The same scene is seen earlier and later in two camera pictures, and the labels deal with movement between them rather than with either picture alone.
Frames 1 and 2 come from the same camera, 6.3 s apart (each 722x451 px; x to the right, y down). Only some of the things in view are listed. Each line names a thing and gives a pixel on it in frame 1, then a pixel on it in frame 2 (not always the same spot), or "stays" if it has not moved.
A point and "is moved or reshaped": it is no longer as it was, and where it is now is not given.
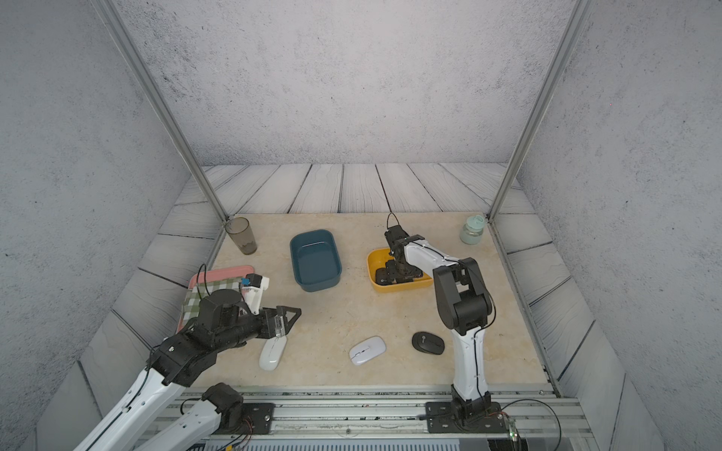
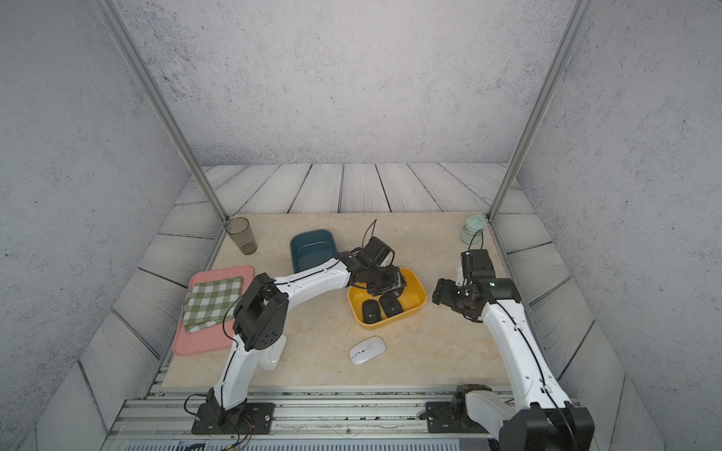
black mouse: (383, 276) is moved or reshaped
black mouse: (406, 272) to (371, 311)
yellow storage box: (377, 258) is moved or reshaped
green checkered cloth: (197, 291) stays
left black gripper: (282, 328) to (396, 280)
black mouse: (427, 342) to (392, 296)
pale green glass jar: (471, 233) stays
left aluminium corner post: (110, 12) stays
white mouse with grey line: (368, 349) stays
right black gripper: (400, 274) to (443, 291)
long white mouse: (272, 352) stays
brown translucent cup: (238, 228) stays
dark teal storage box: (316, 258) stays
